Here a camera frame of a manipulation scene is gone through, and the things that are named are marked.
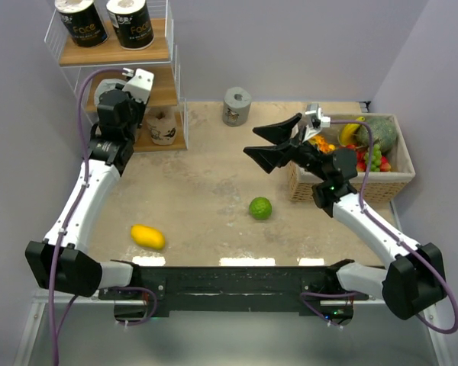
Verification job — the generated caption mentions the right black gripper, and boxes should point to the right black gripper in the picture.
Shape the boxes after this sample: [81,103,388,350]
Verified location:
[244,114,330,182]

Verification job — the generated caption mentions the grey paper roll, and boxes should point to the grey paper roll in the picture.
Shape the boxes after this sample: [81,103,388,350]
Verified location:
[94,79,127,106]
[222,87,252,127]

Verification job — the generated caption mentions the brown paper roll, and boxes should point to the brown paper roll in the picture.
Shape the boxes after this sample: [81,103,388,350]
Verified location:
[147,107,177,146]

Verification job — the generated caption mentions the black paper roll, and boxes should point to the black paper roll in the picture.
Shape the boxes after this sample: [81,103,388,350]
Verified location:
[106,0,154,50]
[54,0,108,48]

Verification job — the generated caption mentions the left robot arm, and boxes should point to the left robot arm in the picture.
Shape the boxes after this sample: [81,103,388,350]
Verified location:
[25,86,150,299]

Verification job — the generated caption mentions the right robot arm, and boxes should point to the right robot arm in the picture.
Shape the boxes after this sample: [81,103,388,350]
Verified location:
[244,114,450,319]

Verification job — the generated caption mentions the orange pineapple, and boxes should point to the orange pineapple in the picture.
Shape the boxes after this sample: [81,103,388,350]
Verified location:
[308,134,336,154]

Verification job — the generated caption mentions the green lime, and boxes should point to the green lime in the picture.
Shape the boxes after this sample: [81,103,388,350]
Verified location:
[249,197,273,220]

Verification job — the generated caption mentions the yellow banana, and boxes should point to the yellow banana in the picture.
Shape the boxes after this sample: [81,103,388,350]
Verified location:
[339,117,366,146]

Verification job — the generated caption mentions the red apples cluster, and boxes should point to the red apples cluster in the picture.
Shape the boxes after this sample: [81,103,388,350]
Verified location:
[346,145,392,172]

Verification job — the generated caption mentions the green grapes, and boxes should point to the green grapes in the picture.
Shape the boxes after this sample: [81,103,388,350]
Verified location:
[369,143,382,172]

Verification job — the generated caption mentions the green melon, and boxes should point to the green melon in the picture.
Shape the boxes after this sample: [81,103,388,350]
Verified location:
[356,117,398,153]

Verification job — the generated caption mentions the wicker fruit basket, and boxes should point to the wicker fruit basket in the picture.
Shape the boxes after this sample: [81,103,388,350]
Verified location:
[287,113,415,203]

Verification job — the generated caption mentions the yellow mango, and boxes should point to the yellow mango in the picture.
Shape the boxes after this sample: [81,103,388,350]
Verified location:
[131,225,166,250]

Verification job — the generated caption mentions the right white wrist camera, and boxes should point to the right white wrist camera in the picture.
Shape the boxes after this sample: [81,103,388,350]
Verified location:
[303,103,331,140]

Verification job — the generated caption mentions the white wire wooden shelf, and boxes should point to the white wire wooden shelf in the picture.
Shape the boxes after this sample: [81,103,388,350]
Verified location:
[44,1,189,153]

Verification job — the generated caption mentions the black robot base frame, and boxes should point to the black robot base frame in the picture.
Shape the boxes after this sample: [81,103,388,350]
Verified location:
[98,259,386,326]

